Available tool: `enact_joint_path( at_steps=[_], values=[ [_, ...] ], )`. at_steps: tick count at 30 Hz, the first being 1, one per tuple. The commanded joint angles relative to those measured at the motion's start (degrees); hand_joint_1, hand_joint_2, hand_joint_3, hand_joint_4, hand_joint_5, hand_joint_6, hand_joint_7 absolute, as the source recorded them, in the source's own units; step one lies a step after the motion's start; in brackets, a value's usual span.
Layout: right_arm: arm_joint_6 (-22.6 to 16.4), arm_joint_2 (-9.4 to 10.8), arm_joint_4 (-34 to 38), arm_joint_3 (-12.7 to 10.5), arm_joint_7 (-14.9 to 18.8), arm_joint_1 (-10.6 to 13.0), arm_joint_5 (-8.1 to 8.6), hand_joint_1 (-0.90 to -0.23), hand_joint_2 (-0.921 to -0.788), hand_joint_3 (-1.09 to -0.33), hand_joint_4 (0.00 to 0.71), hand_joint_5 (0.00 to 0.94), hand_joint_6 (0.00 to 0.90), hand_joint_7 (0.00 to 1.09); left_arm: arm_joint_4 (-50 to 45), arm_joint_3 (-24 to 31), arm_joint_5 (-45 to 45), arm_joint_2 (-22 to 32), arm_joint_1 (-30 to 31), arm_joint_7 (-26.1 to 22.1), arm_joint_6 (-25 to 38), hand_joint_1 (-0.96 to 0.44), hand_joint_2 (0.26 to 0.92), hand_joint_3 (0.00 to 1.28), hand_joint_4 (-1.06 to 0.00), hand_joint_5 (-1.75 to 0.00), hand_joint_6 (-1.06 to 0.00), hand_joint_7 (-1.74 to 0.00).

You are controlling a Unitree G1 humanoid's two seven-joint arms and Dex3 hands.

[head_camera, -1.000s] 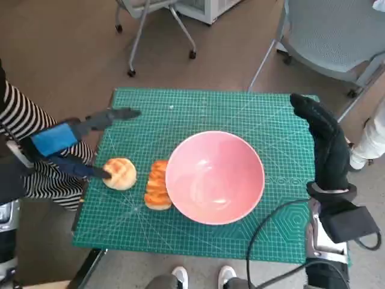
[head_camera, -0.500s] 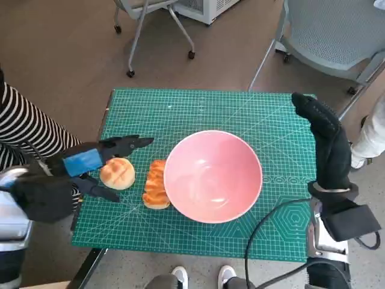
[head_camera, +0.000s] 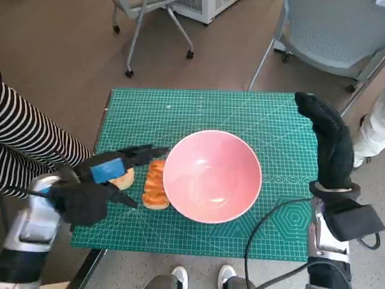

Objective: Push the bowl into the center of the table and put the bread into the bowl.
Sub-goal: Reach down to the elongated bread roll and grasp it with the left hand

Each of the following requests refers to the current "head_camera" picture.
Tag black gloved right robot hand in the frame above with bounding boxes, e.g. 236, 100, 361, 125
294, 92, 355, 191

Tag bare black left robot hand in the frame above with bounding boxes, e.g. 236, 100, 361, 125
72, 143, 170, 209

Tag round pale toy bun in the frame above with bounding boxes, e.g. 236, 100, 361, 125
109, 167, 135, 191

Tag long orange striped toy bread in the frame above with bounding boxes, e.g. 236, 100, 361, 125
141, 160, 170, 211

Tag pink bowl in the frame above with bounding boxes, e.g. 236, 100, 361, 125
162, 129, 262, 224

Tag person in white clothing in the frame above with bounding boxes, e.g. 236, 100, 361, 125
351, 90, 385, 169

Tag person in striped clothing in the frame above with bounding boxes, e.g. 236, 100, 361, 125
0, 72, 93, 199

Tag green cutting mat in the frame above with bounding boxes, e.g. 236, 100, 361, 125
70, 87, 319, 262

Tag grey mesh chair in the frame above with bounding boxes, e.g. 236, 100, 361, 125
248, 0, 385, 117

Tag beige board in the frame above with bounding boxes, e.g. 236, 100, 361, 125
38, 281, 72, 289

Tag person with white shoes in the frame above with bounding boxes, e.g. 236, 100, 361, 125
146, 264, 256, 289

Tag grey chair with castors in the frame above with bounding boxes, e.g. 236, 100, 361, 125
111, 0, 195, 78

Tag white appliance with grille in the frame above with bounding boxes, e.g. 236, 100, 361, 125
173, 0, 235, 25

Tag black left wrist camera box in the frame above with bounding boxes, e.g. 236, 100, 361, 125
49, 181, 109, 227

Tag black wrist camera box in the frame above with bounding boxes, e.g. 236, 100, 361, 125
326, 203, 385, 241
49, 181, 109, 227

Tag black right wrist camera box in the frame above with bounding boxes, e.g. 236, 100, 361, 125
326, 203, 385, 241

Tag short black looped cable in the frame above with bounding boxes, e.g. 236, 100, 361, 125
357, 233, 381, 250

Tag black forearm cable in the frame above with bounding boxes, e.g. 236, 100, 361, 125
269, 260, 351, 289

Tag long black robot cable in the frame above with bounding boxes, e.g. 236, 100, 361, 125
244, 197, 315, 289

